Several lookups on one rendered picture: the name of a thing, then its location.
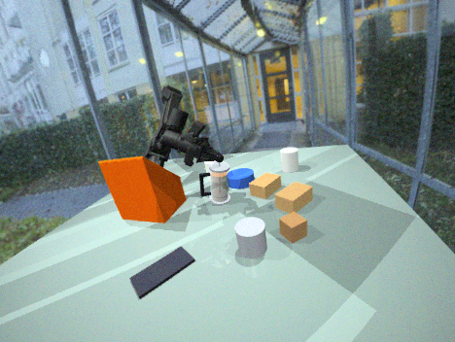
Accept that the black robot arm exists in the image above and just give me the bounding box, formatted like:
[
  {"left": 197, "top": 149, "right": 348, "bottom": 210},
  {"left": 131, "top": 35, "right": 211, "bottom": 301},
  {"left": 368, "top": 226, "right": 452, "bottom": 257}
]
[{"left": 145, "top": 85, "right": 205, "bottom": 168}]

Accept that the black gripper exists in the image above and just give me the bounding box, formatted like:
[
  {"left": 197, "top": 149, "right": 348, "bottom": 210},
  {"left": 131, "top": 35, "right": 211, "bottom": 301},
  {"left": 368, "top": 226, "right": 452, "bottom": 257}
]
[{"left": 175, "top": 134, "right": 221, "bottom": 167}]

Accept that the glass french press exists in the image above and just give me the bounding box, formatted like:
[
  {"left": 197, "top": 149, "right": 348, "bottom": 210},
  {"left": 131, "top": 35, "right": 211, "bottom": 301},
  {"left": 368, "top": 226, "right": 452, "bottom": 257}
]
[{"left": 199, "top": 154, "right": 230, "bottom": 205}]

